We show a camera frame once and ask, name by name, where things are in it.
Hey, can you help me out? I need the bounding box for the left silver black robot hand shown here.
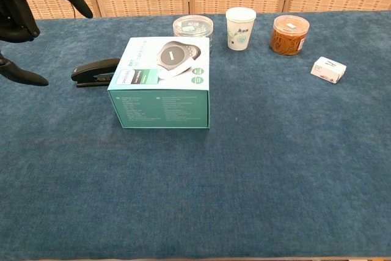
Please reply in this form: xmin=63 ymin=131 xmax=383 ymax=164
xmin=0 ymin=0 xmax=94 ymax=87

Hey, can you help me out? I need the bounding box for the green paper speaker box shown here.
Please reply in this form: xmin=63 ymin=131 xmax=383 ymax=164
xmin=107 ymin=36 xmax=211 ymax=129

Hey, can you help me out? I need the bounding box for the small white staple box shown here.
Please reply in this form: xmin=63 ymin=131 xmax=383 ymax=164
xmin=310 ymin=56 xmax=348 ymax=84

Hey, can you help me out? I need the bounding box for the black stapler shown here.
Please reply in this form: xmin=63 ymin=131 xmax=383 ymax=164
xmin=70 ymin=57 xmax=120 ymax=87

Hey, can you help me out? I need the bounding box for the clear jar of binder clips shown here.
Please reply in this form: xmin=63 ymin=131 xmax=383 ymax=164
xmin=172 ymin=15 xmax=214 ymax=54

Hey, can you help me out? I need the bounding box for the white paper cup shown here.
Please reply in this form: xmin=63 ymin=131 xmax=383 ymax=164
xmin=225 ymin=7 xmax=257 ymax=51

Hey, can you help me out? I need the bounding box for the clear jar of rubber bands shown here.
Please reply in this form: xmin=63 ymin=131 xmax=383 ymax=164
xmin=269 ymin=15 xmax=310 ymax=56

